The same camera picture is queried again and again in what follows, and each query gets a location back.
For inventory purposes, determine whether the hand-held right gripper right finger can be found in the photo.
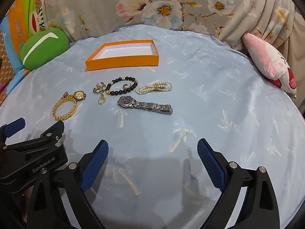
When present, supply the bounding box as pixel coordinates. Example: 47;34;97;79
197;138;280;229

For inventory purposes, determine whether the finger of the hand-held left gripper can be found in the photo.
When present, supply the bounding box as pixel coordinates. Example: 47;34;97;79
0;118;26;141
7;120;65;152

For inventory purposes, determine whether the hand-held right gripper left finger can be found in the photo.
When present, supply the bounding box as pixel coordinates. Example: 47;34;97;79
26;139;109;229

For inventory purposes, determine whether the gold wristwatch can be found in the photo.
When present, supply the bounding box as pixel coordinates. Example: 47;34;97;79
52;90;87;121

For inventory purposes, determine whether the black bead bracelet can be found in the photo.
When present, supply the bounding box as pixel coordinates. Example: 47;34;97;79
105;76;139;95

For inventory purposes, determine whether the white pearl bracelet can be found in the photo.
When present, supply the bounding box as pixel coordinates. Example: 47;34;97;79
135;81;173;95

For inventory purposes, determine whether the orange cardboard box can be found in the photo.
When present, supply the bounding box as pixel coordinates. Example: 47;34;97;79
85;40;160;72

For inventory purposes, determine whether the light blue bedsheet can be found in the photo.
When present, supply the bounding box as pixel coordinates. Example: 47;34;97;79
0;25;305;229

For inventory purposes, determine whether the green plush pillow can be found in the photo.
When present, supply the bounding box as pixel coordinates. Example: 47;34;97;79
19;27;70;70

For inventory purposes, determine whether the colourful cartoon printed pillow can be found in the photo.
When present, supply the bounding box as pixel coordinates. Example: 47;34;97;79
0;0;48;96

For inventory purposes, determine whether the pink plush pillow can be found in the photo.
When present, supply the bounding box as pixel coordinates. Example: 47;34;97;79
242;33;297;99

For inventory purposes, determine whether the grey floral blanket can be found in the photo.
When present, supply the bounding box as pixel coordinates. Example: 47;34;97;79
40;0;305;108

